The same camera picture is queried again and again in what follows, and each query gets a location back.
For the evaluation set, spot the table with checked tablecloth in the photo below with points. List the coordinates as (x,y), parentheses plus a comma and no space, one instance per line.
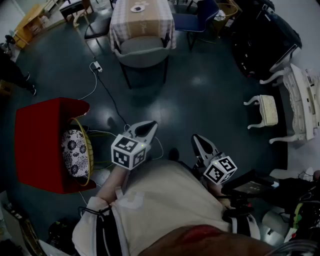
(150,25)

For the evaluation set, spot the person's torso in white shirt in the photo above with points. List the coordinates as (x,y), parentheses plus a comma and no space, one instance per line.
(162,200)

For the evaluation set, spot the white ornate dressing table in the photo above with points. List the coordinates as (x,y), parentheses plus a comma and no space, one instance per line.
(300,107)

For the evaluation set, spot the grey armchair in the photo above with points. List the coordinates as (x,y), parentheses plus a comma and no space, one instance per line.
(142,50)

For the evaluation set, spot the black flat device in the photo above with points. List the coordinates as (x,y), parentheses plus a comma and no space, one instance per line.
(247,183)

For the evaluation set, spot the white ornate stool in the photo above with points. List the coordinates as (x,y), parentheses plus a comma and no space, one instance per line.
(268,110)

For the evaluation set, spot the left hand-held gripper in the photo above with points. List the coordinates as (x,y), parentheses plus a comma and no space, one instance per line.
(128,155)

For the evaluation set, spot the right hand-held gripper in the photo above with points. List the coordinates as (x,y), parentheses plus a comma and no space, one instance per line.
(220,171)

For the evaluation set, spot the blue chair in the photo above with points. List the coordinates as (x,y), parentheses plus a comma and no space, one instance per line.
(190,21)

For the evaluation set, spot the light wooden desk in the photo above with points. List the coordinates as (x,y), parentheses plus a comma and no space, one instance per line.
(27,23)

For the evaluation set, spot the black mount with red button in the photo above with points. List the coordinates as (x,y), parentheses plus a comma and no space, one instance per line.
(237,208)

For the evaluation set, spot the white power strip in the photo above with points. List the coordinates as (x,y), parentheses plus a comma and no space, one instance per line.
(98,67)

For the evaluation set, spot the person's black shoe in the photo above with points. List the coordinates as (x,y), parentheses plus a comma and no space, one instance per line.
(174,153)

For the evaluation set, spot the person's left forearm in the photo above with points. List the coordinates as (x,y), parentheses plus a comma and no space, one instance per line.
(112,185)

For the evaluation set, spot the person's right forearm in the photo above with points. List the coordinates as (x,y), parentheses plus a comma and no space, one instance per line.
(216,190)

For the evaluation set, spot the red armchair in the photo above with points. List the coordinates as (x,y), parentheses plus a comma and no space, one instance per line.
(37,145)

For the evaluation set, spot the floral cushion in yellow basket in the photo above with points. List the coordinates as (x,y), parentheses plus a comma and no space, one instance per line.
(89,150)

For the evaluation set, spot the white round plate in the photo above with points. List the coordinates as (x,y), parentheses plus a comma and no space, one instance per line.
(132,9)

